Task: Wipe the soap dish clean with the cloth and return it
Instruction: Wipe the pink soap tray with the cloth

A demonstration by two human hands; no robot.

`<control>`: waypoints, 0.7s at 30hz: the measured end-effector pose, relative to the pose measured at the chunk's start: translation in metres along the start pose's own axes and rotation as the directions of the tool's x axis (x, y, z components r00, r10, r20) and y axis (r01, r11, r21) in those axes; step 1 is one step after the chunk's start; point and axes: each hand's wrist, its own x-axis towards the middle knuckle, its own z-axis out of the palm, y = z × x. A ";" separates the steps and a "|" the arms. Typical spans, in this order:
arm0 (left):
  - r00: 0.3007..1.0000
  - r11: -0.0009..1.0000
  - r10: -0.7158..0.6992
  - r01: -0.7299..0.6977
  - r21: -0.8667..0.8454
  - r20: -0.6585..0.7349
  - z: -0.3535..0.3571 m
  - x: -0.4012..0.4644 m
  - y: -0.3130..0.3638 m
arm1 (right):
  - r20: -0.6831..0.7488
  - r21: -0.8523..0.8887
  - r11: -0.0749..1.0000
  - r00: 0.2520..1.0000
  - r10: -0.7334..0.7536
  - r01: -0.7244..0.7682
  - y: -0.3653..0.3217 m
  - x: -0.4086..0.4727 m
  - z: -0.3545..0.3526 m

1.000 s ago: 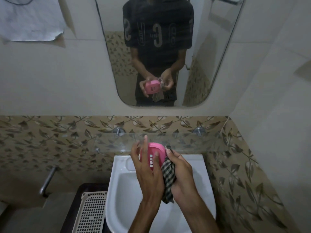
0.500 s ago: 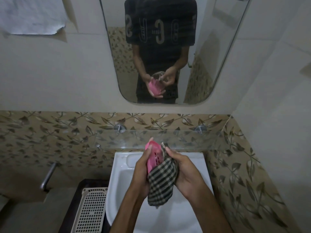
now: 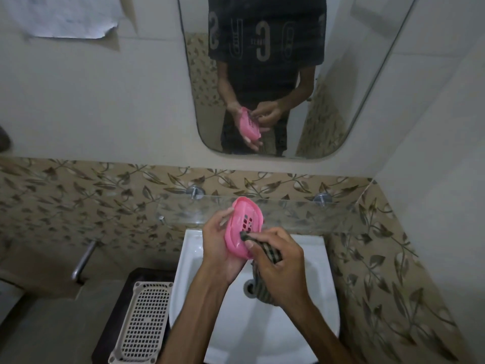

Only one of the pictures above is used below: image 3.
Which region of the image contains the person's left hand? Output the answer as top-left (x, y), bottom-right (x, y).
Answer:
top-left (202, 207), bottom-right (248, 285)

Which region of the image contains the person's right hand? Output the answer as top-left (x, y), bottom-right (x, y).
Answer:
top-left (242, 227), bottom-right (313, 313)

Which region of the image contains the checkered cleaning cloth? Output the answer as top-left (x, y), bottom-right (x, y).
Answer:
top-left (239, 231), bottom-right (283, 306)

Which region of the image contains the pink plastic soap dish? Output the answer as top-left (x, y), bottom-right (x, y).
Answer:
top-left (224, 196), bottom-right (265, 260)

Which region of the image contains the person's left forearm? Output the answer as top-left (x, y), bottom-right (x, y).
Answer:
top-left (157, 261), bottom-right (232, 364)

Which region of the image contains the white ceramic sink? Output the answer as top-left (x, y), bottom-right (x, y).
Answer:
top-left (168, 229), bottom-right (341, 364)

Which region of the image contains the clear glass shelf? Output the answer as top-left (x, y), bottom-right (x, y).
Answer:
top-left (157, 195), bottom-right (364, 236)

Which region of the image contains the white perforated plastic basket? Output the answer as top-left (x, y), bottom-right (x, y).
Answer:
top-left (108, 281), bottom-right (174, 364)

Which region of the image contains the dark brown stool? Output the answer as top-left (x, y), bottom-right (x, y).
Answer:
top-left (90, 267), bottom-right (177, 364)

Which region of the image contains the chrome wall tap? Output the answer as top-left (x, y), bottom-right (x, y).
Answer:
top-left (71, 238), bottom-right (103, 285)

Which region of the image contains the rounded wall mirror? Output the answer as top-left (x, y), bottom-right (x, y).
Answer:
top-left (176, 0), bottom-right (419, 160)

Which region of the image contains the torn white wall paper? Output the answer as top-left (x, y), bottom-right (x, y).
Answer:
top-left (4, 0), bottom-right (124, 39)

